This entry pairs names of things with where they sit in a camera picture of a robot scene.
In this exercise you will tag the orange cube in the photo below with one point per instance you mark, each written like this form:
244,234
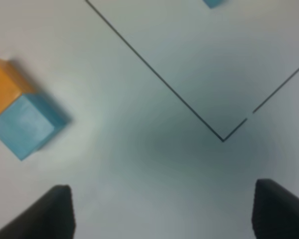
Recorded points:
12,85

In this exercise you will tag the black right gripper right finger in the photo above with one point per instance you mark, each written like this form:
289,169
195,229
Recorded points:
275,212

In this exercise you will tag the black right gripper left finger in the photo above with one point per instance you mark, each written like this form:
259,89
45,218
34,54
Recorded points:
50,217

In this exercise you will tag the blue template cube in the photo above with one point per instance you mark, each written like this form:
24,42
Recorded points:
213,3

